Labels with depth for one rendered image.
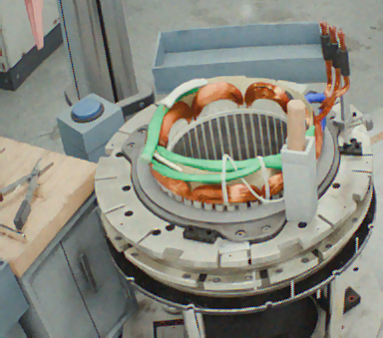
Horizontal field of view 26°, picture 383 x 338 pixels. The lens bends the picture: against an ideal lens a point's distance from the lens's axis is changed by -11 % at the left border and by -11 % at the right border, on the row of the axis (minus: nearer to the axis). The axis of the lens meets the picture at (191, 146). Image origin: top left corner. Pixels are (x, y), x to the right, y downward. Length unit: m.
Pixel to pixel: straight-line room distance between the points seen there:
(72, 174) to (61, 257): 0.11
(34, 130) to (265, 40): 1.90
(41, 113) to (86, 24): 1.87
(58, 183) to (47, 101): 2.21
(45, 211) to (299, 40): 0.50
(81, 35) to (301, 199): 0.59
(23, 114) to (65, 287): 2.19
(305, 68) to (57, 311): 0.49
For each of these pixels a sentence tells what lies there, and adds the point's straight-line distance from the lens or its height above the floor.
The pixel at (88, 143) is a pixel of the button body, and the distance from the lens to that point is 1.20.
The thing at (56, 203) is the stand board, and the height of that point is 1.06.
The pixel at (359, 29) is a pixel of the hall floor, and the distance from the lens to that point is 3.44.
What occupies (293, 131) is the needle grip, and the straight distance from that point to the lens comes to 0.83.
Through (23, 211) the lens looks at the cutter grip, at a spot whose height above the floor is 1.09.
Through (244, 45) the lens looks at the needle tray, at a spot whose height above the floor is 1.03.
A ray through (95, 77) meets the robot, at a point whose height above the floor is 0.98.
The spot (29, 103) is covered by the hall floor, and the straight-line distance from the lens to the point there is 3.28.
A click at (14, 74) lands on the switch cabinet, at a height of 0.07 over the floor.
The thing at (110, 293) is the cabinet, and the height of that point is 0.87.
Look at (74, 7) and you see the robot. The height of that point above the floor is 1.12.
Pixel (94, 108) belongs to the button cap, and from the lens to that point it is 1.21.
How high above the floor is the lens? 1.70
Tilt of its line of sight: 36 degrees down
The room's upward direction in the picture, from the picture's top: 10 degrees counter-clockwise
